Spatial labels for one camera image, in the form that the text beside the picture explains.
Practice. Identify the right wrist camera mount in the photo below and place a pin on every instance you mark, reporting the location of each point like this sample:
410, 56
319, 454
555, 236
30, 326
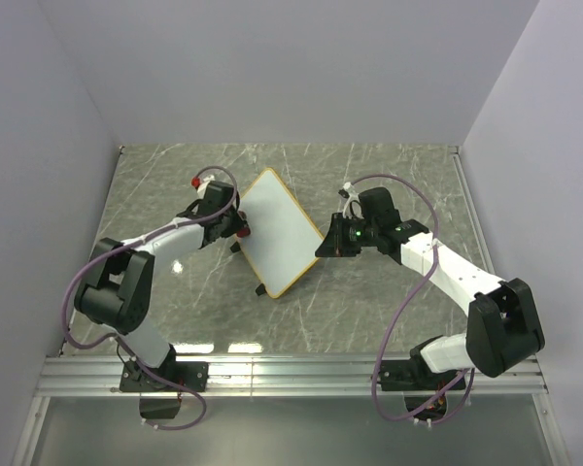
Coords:
351, 207

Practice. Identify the yellow framed whiteboard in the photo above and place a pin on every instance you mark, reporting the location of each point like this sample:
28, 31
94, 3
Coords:
281, 246

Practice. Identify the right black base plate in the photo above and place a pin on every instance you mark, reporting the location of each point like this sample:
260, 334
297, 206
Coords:
412, 375

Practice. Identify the red heart-shaped eraser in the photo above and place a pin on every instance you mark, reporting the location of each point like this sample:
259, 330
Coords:
244, 230

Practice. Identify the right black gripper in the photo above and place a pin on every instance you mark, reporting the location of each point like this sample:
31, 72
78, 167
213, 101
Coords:
334, 244

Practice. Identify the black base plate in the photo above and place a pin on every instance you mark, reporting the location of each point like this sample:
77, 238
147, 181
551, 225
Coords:
193, 375
412, 375

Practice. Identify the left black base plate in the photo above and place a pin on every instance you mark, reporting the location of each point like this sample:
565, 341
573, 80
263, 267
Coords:
193, 375

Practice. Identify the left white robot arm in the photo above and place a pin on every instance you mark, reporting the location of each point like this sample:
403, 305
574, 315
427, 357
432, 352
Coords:
115, 291

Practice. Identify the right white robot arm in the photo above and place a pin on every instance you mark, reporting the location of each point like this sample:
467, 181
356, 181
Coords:
503, 327

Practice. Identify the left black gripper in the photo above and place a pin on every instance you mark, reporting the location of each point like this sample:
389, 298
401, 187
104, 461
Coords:
236, 224

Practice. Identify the aluminium mounting rail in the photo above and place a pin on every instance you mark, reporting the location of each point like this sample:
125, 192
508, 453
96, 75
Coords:
244, 375

